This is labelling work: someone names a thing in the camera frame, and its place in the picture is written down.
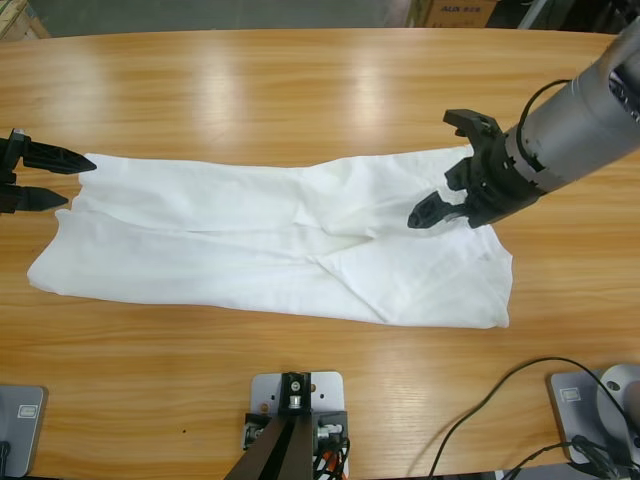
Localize white t-shirt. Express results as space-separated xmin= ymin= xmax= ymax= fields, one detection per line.
xmin=25 ymin=144 xmax=516 ymax=331

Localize wooden crate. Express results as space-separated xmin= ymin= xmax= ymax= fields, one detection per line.
xmin=0 ymin=0 xmax=52 ymax=41

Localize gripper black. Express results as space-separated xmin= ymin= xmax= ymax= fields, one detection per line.
xmin=407 ymin=132 xmax=549 ymax=230
xmin=0 ymin=128 xmax=98 ymax=215

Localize cardboard box with AUX print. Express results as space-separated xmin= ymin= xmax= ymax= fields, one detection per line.
xmin=423 ymin=0 xmax=501 ymax=29

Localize black cable with plug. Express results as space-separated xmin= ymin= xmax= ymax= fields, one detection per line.
xmin=502 ymin=433 xmax=640 ymax=480

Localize long black cable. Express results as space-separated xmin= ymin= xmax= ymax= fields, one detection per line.
xmin=407 ymin=356 xmax=634 ymax=479

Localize black post clamp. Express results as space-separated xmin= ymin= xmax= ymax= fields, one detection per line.
xmin=277 ymin=370 xmax=315 ymax=420

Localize grey metal frame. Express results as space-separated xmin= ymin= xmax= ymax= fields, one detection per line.
xmin=517 ymin=0 xmax=554 ymax=30

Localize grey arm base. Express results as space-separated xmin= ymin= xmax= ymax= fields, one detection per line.
xmin=0 ymin=383 xmax=50 ymax=478
xmin=546 ymin=363 xmax=640 ymax=464

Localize orange and black cable bundle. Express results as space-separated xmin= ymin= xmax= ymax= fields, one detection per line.
xmin=312 ymin=438 xmax=352 ymax=480

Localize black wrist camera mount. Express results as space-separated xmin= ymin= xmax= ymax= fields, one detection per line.
xmin=442 ymin=108 xmax=504 ymax=151

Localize black side bracket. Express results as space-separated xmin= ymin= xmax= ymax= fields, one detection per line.
xmin=313 ymin=408 xmax=350 ymax=444
xmin=242 ymin=411 xmax=275 ymax=450

